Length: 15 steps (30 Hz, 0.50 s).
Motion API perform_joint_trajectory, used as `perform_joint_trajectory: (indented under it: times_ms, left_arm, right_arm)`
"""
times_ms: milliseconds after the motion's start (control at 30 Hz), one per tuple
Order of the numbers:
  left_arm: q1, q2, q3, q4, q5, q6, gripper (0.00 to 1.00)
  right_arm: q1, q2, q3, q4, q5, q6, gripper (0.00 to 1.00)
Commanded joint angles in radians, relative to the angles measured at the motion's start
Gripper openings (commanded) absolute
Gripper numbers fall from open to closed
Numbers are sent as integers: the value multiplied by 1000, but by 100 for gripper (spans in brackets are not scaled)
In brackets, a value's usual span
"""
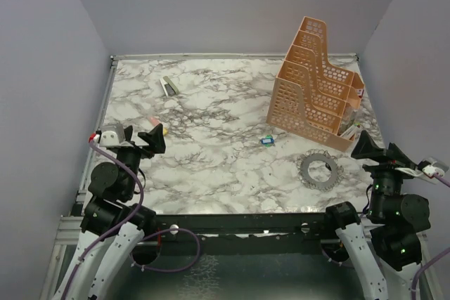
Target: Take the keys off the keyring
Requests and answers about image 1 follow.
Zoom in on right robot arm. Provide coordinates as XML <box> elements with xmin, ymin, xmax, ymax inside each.
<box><xmin>323</xmin><ymin>131</ymin><xmax>430</xmax><ymax>299</ymax></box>

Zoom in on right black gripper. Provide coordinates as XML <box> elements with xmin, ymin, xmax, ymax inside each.
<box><xmin>352</xmin><ymin>128</ymin><xmax>419</xmax><ymax>218</ymax></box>

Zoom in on items in organizer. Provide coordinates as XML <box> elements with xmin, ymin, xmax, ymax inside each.
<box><xmin>337</xmin><ymin>105</ymin><xmax>360</xmax><ymax>139</ymax></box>

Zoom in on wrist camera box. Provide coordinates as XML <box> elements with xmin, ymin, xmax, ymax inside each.
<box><xmin>89</xmin><ymin>124</ymin><xmax>125</xmax><ymax>148</ymax></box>
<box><xmin>418</xmin><ymin>157</ymin><xmax>449</xmax><ymax>178</ymax></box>

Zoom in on blue green key tags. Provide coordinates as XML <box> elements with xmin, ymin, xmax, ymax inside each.
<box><xmin>260</xmin><ymin>135</ymin><xmax>275</xmax><ymax>147</ymax></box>

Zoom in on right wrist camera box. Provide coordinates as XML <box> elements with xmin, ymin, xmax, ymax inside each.
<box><xmin>418</xmin><ymin>157</ymin><xmax>449</xmax><ymax>178</ymax></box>

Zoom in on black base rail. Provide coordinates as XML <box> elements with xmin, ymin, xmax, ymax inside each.
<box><xmin>72</xmin><ymin>187</ymin><xmax>373</xmax><ymax>257</ymax></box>

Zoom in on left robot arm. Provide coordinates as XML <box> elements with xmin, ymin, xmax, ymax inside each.
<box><xmin>53</xmin><ymin>124</ymin><xmax>166</xmax><ymax>299</ymax></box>

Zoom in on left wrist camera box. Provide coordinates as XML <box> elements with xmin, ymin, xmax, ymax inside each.
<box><xmin>89</xmin><ymin>124</ymin><xmax>125</xmax><ymax>148</ymax></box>

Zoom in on pink yellow highlighter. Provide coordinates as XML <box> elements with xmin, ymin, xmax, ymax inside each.
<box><xmin>148</xmin><ymin>116</ymin><xmax>168</xmax><ymax>136</ymax></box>

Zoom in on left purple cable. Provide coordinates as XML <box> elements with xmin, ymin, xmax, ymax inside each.
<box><xmin>52</xmin><ymin>140</ymin><xmax>201</xmax><ymax>300</ymax></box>

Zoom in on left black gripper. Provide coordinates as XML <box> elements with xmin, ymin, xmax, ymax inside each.
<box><xmin>116</xmin><ymin>122</ymin><xmax>165</xmax><ymax>198</ymax></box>

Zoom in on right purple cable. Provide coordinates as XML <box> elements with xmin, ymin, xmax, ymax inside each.
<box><xmin>407</xmin><ymin>171</ymin><xmax>450</xmax><ymax>300</ymax></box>

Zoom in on peach plastic file organizer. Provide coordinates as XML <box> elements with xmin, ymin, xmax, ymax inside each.
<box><xmin>266</xmin><ymin>17</ymin><xmax>365</xmax><ymax>152</ymax></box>

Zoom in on purple cable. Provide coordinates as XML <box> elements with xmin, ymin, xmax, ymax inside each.
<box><xmin>52</xmin><ymin>140</ymin><xmax>201</xmax><ymax>300</ymax></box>
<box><xmin>407</xmin><ymin>171</ymin><xmax>450</xmax><ymax>300</ymax></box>

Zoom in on grey white stapler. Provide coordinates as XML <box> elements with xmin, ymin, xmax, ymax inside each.
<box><xmin>160</xmin><ymin>76</ymin><xmax>179</xmax><ymax>97</ymax></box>

